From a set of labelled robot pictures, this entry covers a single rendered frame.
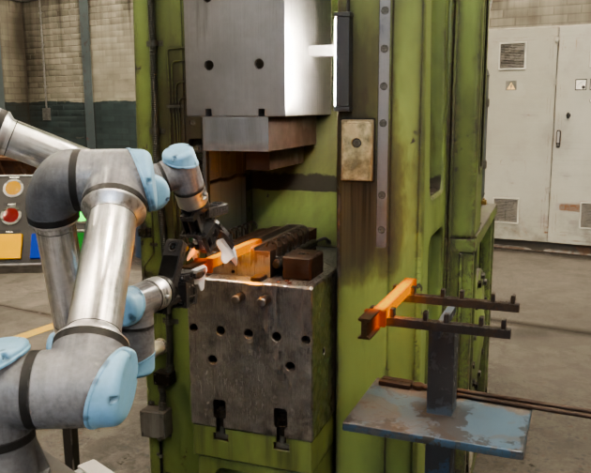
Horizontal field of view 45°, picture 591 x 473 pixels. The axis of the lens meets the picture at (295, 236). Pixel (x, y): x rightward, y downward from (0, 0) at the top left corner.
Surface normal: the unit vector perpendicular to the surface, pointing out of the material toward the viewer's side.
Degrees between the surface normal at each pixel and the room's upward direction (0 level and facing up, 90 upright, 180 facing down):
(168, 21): 90
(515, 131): 90
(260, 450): 90
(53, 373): 46
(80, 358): 40
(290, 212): 90
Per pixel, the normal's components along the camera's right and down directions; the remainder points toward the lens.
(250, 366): -0.34, 0.17
